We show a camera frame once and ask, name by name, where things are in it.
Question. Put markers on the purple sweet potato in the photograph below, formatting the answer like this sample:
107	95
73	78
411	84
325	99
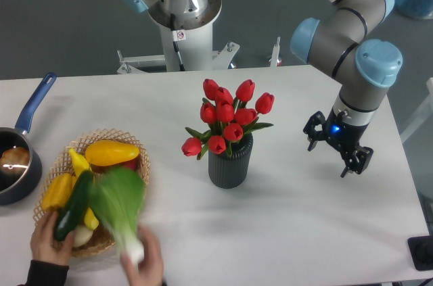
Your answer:
131	164

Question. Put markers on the yellow mango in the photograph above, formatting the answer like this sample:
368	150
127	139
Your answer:
108	152

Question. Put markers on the yellow bell pepper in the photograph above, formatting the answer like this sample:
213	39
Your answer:
58	192

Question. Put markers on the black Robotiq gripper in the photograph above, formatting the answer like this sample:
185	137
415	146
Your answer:
343	133

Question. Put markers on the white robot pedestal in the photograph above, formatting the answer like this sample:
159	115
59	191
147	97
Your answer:
186	30

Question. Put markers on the yellow squash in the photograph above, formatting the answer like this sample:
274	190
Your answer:
79	164

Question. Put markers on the black sleeve forearm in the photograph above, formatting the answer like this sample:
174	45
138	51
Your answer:
46	274

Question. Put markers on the black device at edge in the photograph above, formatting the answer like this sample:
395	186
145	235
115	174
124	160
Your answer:
421	252

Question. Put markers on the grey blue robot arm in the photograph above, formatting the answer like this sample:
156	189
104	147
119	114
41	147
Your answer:
338	47

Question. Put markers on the blue saucepan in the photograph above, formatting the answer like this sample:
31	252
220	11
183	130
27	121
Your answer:
21	167

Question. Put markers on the dark grey ribbed vase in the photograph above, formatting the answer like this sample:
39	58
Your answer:
230	172

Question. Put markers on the woven wicker basket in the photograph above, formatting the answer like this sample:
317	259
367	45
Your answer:
101	239

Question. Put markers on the person left hand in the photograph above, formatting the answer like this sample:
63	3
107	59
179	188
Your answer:
42	241

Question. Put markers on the red tulip bouquet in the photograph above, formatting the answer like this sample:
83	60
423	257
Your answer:
230	121

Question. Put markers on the white onion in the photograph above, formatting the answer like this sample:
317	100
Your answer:
82	235

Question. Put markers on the green cucumber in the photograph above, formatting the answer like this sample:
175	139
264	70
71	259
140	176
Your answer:
73	212

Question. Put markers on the green bok choy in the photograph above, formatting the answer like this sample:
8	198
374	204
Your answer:
116	199

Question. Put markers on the person right hand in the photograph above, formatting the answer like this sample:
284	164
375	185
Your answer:
150	271

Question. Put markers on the white frame at right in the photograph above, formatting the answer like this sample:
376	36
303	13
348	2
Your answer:
419	116

